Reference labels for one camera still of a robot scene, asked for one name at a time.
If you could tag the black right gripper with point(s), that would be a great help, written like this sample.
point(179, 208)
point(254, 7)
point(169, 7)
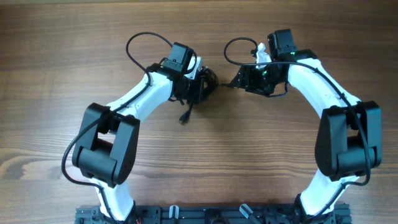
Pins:
point(247, 81)

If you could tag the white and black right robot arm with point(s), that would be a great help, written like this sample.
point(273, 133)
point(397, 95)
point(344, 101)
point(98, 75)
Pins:
point(349, 138)

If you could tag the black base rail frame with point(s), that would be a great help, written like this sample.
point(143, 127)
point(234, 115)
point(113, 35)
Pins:
point(275, 213)

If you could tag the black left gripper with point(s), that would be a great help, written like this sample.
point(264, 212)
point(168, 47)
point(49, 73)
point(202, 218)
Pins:
point(196, 92)

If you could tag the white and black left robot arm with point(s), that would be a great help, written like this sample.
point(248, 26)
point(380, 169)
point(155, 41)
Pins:
point(105, 148)

